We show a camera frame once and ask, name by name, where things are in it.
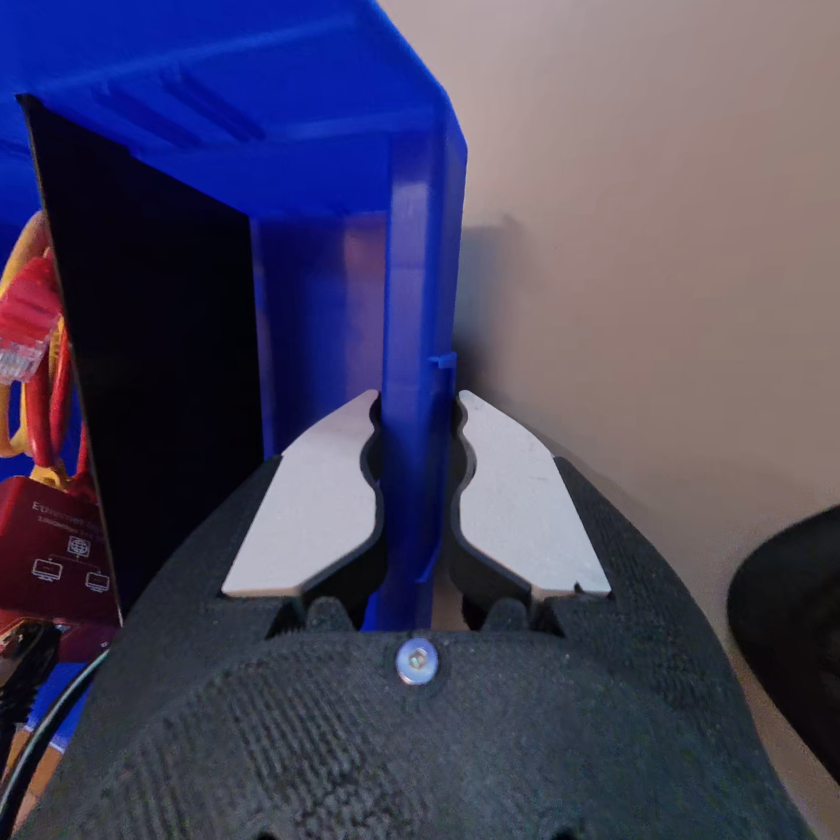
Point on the red ethernet switch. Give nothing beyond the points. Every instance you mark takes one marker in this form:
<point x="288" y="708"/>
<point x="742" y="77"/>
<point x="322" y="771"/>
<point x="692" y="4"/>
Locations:
<point x="46" y="558"/>

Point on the black textured chair armrest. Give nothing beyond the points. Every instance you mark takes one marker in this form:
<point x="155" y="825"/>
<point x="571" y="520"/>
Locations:
<point x="794" y="623"/>

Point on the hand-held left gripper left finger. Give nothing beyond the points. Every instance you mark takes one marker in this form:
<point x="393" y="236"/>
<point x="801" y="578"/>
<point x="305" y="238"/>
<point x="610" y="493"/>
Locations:
<point x="308" y="512"/>

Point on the blue plastic bin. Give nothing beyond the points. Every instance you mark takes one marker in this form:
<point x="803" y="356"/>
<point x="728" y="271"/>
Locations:
<point x="328" y="164"/>

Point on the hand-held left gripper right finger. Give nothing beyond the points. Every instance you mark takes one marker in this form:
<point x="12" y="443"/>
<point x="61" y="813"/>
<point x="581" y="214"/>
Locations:
<point x="518" y="518"/>

